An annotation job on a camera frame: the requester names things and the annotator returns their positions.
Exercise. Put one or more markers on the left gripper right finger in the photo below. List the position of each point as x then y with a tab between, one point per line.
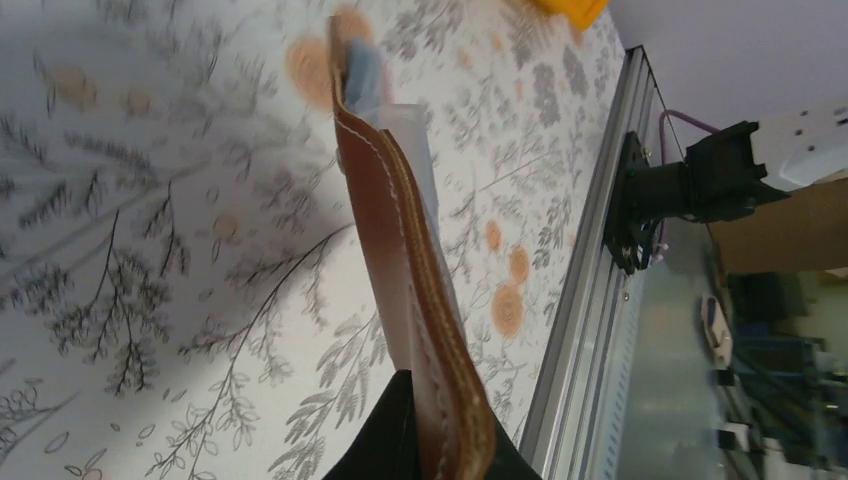
507	462

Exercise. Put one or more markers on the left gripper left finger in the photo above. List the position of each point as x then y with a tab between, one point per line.
386	447

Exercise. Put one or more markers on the brown leather card holder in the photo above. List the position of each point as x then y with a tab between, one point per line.
414	296

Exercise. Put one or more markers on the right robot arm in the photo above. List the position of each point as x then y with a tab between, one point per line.
730	172

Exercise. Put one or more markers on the floral table mat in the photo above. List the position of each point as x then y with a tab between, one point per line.
183	295

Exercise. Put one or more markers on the orange storage bin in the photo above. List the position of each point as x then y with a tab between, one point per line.
582	14

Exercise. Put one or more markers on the aluminium rail frame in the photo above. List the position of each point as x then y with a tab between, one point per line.
575	422

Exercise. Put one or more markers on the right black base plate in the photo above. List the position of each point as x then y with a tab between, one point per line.
629	234

